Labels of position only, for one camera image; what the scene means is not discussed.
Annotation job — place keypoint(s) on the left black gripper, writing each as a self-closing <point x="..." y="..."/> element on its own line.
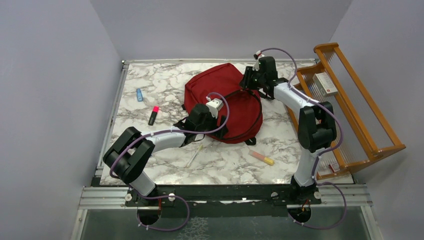
<point x="220" y="132"/>

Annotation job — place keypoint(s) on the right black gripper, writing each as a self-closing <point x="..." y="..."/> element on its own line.
<point x="245" y="83"/>

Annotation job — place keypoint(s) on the red backpack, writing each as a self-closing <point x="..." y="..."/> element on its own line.
<point x="246" y="112"/>

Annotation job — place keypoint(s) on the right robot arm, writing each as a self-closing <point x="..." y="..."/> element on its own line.
<point x="316" y="128"/>

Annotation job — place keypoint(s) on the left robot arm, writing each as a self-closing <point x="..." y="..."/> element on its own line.
<point x="130" y="153"/>

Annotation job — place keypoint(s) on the pink black highlighter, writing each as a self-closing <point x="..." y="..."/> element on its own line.
<point x="153" y="115"/>

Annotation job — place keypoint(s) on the white red small box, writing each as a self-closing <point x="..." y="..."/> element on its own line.
<point x="324" y="84"/>

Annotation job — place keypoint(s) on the light blue highlighter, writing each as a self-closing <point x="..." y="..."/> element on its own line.
<point x="139" y="95"/>

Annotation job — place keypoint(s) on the orange wooden rack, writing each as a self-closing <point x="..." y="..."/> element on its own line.
<point x="342" y="161"/>

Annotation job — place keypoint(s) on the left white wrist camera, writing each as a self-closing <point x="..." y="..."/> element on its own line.
<point x="214" y="106"/>

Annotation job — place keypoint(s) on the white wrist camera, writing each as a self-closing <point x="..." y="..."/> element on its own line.
<point x="214" y="106"/>
<point x="257" y="56"/>

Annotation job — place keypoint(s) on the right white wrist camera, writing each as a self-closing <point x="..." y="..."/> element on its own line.
<point x="257" y="56"/>

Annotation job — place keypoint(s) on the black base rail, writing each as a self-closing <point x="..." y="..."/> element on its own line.
<point x="214" y="201"/>

